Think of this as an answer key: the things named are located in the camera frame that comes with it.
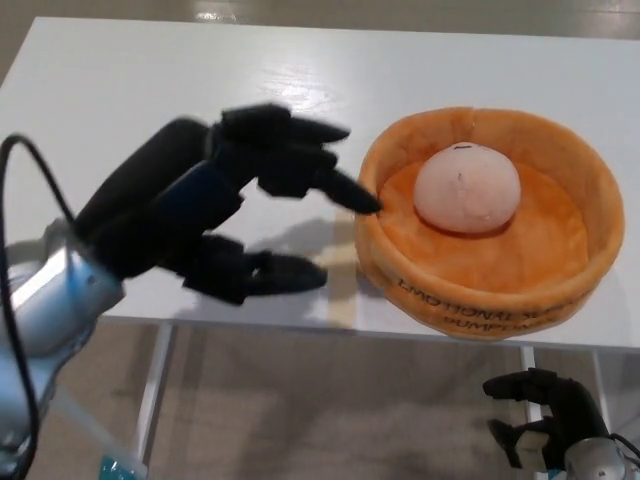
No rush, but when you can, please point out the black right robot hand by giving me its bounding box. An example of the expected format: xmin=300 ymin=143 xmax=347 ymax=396
xmin=482 ymin=368 xmax=611 ymax=471

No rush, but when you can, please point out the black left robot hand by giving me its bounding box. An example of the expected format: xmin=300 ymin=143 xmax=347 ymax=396
xmin=74 ymin=103 xmax=385 ymax=306

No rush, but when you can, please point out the pink round plush toy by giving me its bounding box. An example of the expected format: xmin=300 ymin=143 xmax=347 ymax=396
xmin=413 ymin=143 xmax=522 ymax=235

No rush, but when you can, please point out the orange plush round plate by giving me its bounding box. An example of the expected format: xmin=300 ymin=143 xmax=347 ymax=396
xmin=355 ymin=108 xmax=626 ymax=341

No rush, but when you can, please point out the white table leg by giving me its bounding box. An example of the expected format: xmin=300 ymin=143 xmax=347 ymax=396
xmin=134 ymin=323 xmax=177 ymax=461
xmin=519 ymin=344 xmax=540 ymax=432

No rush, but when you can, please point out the beige horizontal tape strip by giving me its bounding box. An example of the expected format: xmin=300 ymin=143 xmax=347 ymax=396
xmin=312 ymin=247 xmax=360 ymax=281

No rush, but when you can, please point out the light blue metal bar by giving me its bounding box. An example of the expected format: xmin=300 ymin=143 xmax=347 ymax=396
xmin=49 ymin=384 xmax=147 ymax=480

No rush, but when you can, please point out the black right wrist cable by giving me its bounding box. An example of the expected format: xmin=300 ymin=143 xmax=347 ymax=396
xmin=607 ymin=432 xmax=640 ymax=451

